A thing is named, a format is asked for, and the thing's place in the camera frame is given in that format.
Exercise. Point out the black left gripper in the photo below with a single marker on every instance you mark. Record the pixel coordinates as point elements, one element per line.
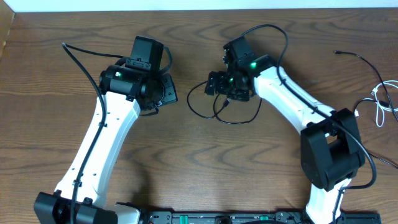
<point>170,88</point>

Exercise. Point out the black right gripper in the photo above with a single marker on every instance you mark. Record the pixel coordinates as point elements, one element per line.
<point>216,84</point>

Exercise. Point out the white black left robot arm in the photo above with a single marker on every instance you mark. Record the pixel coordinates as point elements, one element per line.
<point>132,87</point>

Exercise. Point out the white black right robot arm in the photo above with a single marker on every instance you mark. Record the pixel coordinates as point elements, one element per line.
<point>330,146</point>

